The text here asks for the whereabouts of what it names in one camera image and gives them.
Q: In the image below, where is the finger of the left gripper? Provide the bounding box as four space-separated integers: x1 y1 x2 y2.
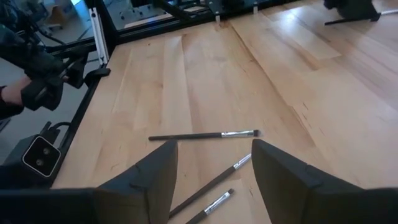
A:
357 7 382 22
337 7 358 20

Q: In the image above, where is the black camera cable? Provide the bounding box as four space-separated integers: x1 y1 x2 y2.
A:
42 121 73 144

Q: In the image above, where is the silver aluminium extrusion post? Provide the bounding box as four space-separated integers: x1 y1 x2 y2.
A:
88 6 110 65

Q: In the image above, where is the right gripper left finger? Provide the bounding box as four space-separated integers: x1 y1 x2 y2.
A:
93 139 179 224

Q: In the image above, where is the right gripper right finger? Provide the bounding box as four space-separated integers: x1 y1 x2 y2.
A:
251 138 374 224

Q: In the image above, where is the black table-level camera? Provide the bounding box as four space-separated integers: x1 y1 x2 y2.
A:
0 134 62 189

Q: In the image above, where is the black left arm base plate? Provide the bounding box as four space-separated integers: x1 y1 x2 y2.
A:
203 0 240 16

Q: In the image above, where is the cardboard box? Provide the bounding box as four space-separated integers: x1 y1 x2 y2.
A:
46 2 75 27

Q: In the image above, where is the black frame clamp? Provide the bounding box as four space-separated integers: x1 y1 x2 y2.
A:
83 67 112 88

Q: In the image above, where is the person's forearm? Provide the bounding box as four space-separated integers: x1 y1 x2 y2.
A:
0 85 25 121

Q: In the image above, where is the person's hand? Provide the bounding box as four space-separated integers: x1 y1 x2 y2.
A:
1 74 69 106

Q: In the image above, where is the thin black makeup brush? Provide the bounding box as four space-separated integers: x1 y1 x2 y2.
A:
147 129 261 142
169 153 252 218
323 8 398 26
185 188 235 224

